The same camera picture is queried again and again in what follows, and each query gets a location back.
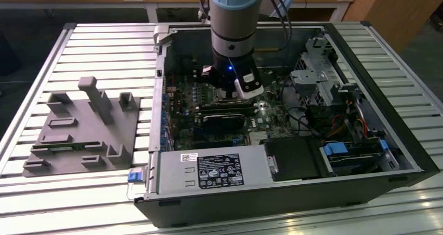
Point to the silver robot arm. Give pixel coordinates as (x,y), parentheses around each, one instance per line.
(231,25)

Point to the black RAM stick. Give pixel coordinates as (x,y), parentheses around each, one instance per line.
(228,105)
(226,111)

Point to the black graphics card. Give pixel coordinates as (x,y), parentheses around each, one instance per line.
(223,122)

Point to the green motherboard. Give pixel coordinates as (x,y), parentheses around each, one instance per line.
(270,121)

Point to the silver heat sink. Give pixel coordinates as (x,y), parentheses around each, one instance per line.
(259,137)

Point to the grey metal drive cage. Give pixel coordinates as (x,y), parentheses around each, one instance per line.
(320,61)

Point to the black plastic shroud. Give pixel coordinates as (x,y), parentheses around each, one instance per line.
(294,157)

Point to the grey power supply unit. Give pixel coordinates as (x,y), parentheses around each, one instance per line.
(176,175)

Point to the blue disk carrier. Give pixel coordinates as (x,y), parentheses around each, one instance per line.
(335,149)

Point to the grey parts rack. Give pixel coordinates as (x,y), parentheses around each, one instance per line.
(85,131)

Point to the blue case latch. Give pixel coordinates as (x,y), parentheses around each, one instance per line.
(135,176)

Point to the green RAM stick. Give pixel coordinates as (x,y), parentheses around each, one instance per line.
(77,147)

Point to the black PC case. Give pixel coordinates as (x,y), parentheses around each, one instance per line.
(242,209)

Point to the blue retaining clip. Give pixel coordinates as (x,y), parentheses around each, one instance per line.
(383,145)

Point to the wooden cabinet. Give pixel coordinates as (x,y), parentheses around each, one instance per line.
(391,12)

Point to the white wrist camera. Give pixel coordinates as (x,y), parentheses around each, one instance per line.
(250,87)

